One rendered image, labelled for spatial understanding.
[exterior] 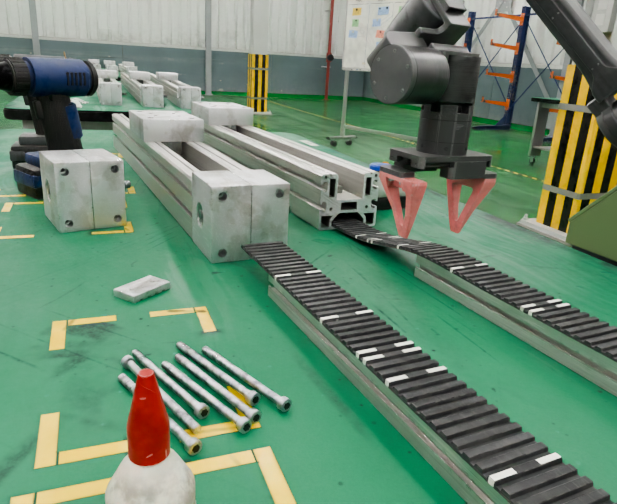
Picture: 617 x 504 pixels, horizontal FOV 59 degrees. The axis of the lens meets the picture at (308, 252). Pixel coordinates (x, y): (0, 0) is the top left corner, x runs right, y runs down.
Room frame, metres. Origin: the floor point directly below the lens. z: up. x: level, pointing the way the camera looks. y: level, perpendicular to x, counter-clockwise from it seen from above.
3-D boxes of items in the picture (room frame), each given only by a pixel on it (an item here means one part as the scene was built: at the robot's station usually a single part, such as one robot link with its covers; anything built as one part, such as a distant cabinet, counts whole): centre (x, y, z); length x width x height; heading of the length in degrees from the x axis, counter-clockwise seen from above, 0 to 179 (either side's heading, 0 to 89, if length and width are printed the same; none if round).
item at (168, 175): (1.08, 0.29, 0.82); 0.80 x 0.10 x 0.09; 27
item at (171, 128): (1.08, 0.29, 0.87); 0.16 x 0.11 x 0.07; 27
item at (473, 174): (0.65, -0.17, 0.88); 0.07 x 0.07 x 0.09; 27
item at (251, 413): (0.35, 0.06, 0.78); 0.11 x 0.01 x 0.01; 43
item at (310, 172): (1.16, 0.12, 0.82); 0.80 x 0.10 x 0.09; 27
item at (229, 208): (0.69, 0.08, 0.83); 0.12 x 0.09 x 0.10; 117
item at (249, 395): (0.37, 0.07, 0.78); 0.11 x 0.01 x 0.01; 44
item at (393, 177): (0.62, -0.12, 0.88); 0.07 x 0.07 x 0.09; 27
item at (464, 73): (0.63, -0.14, 1.01); 0.07 x 0.06 x 0.07; 130
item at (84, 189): (0.77, 0.32, 0.83); 0.11 x 0.10 x 0.10; 126
